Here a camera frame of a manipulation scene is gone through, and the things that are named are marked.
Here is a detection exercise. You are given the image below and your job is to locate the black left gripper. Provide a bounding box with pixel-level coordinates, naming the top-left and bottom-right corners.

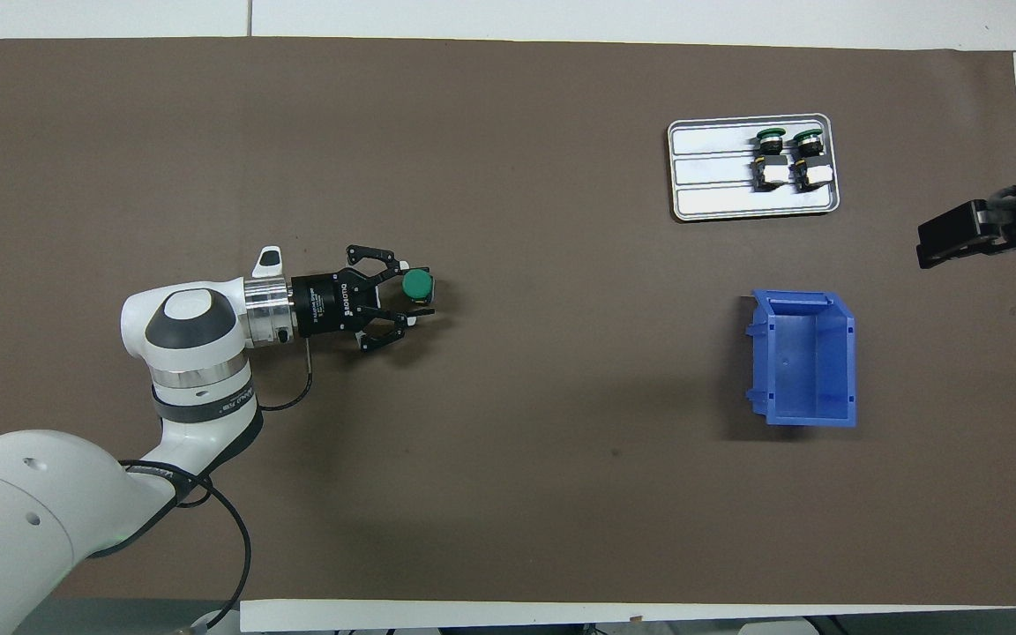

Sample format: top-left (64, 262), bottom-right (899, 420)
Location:
top-left (290, 244), bottom-right (437, 355)

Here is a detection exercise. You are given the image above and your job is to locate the green push button switch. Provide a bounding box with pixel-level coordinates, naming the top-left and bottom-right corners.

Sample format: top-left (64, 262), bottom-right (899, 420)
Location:
top-left (751, 128), bottom-right (789, 191)
top-left (788, 128), bottom-right (833, 191)
top-left (400, 267), bottom-right (437, 310)

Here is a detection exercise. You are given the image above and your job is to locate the blue plastic storage bin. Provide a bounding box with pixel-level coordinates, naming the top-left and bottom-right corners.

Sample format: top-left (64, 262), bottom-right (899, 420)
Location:
top-left (744, 289), bottom-right (858, 429)

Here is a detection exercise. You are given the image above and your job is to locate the grey metal tray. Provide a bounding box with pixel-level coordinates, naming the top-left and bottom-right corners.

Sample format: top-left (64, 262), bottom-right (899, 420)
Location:
top-left (667, 113), bottom-right (841, 222)

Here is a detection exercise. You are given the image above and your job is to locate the brown table mat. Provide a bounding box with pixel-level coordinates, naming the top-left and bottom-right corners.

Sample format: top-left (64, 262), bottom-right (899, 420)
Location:
top-left (0, 37), bottom-right (1016, 608)

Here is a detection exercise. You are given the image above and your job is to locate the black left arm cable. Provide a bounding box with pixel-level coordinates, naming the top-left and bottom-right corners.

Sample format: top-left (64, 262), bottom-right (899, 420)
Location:
top-left (116, 338), bottom-right (315, 631)

